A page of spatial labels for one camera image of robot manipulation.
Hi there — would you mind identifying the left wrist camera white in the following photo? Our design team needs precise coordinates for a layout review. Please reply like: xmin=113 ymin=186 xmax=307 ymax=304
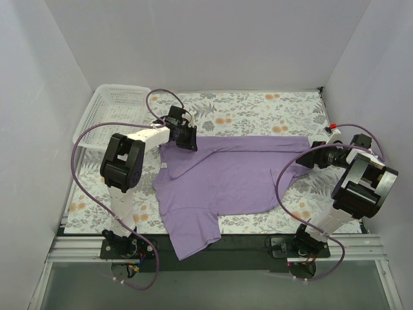
xmin=182 ymin=110 xmax=196 ymax=129

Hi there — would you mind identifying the white plastic basket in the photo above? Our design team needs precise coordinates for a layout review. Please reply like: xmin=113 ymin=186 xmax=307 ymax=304
xmin=72 ymin=84 xmax=150 ymax=150

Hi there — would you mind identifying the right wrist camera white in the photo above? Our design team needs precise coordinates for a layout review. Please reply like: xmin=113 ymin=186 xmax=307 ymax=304
xmin=324 ymin=123 xmax=341 ymax=145

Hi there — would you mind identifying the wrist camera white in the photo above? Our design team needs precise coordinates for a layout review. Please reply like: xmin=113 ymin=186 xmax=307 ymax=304
xmin=324 ymin=123 xmax=341 ymax=145
xmin=182 ymin=110 xmax=196 ymax=129

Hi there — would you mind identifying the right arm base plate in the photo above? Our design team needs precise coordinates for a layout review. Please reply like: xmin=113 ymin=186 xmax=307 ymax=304
xmin=264 ymin=234 xmax=330 ymax=259

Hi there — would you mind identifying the purple t shirt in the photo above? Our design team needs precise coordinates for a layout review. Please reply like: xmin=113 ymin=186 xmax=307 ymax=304
xmin=153 ymin=136 xmax=310 ymax=260

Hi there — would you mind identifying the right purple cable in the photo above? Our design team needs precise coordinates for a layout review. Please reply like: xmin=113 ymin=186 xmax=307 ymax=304
xmin=276 ymin=123 xmax=387 ymax=282

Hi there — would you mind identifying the aluminium frame rail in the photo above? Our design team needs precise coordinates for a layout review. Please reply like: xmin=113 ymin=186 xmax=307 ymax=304
xmin=46 ymin=235 xmax=114 ymax=262

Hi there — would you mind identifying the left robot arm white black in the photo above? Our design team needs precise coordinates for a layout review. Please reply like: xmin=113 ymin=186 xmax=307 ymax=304
xmin=100 ymin=106 xmax=197 ymax=258

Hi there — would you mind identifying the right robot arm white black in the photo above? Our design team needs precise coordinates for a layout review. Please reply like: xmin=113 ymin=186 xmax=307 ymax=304
xmin=291 ymin=134 xmax=399 ymax=257

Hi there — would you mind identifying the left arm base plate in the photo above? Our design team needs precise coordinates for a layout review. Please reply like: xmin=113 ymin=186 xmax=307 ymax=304
xmin=99 ymin=236 xmax=155 ymax=259

